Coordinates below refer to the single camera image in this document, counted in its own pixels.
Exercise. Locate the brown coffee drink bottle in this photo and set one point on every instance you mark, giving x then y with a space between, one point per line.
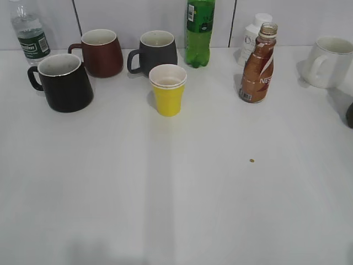
259 68

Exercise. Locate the black ceramic mug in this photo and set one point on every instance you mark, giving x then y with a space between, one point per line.
64 81

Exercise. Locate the yellow paper cup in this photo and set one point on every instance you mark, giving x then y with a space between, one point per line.
168 83

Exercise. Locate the grey ceramic mug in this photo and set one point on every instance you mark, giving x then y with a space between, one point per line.
156 47

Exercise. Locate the dark red ceramic mug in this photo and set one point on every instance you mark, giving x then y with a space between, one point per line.
102 54

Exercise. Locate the green soda bottle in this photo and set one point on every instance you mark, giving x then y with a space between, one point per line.
199 25

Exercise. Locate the white capped bottle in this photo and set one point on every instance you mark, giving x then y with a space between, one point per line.
250 35

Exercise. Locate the white ceramic mug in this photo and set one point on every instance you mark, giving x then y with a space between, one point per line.
328 62

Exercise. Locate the dark object at right edge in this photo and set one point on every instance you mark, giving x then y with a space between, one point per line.
349 116

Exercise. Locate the clear water bottle green label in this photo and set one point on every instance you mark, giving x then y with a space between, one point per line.
27 24

